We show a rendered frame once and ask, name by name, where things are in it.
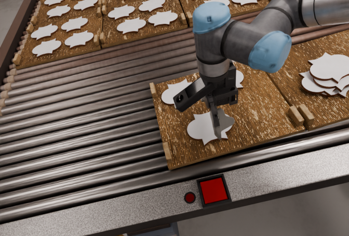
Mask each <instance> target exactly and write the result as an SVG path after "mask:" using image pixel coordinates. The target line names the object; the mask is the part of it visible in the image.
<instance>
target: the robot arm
mask: <svg viewBox="0 0 349 236"><path fill-rule="evenodd" d="M344 23H349V0H271V1H270V2H269V3H268V4H267V6H266V7H265V8H264V9H263V10H262V11H261V12H260V13H259V14H258V15H257V17H256V18H255V19H254V20H253V21H252V22H251V23H250V24H248V23H244V22H240V21H237V20H233V19H231V14H230V9H229V7H228V6H227V5H225V4H224V3H222V2H207V3H204V4H201V5H200V6H199V7H197V8H196V9H195V10H194V12H193V33H194V40H195V49H196V58H197V67H198V71H199V75H200V77H199V78H198V79H196V80H195V81H194V82H192V83H191V84H190V85H188V86H187V87H186V88H184V89H183V90H182V91H181V92H179V93H178V94H177V95H175V96H174V97H173V101H174V104H175V106H176V109H177V110H178V111H180V112H184V111H185V110H186V109H188V108H189V107H191V106H192V105H193V104H195V103H196V102H197V101H199V100H200V99H201V101H202V102H205V104H206V106H207V108H209V109H210V118H211V121H212V126H213V130H214V134H215V136H216V137H217V138H218V139H219V140H221V132H222V131H223V130H224V129H226V128H228V127H230V126H232V125H233V124H234V122H235V120H234V118H233V117H229V116H226V115H225V112H224V110H223V109H222V108H217V106H219V105H225V104H229V106H230V105H234V104H238V89H237V87H236V67H235V65H234V64H233V62H232V60H233V61H236V62H239V63H241V64H244V65H247V66H250V67H251V68H252V69H255V70H262V71H265V72H268V73H275V72H277V71H278V70H280V69H281V67H282V66H283V64H284V62H285V60H286V59H287V57H288V54H289V52H290V49H291V44H292V39H291V37H290V34H291V33H292V31H293V30H294V29H299V28H305V27H314V26H324V25H334V24H344ZM235 95H236V100H235ZM218 117H219V118H218Z"/></svg>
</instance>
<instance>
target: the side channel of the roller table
mask: <svg viewBox="0 0 349 236"><path fill-rule="evenodd" d="M35 3H37V1H36V0H23V2H22V4H21V6H20V8H19V10H18V12H17V14H16V16H15V18H14V20H13V22H12V24H11V26H10V29H9V31H8V33H7V35H6V37H5V39H4V41H3V43H2V45H1V47H0V86H2V85H4V84H3V79H4V78H6V72H7V71H9V69H8V66H9V65H11V64H12V63H11V59H13V58H14V53H15V52H17V51H16V48H17V47H19V45H18V42H20V41H21V36H23V32H24V31H25V29H24V28H25V27H27V25H26V23H27V22H29V18H30V14H32V10H34V8H33V7H34V6H35Z"/></svg>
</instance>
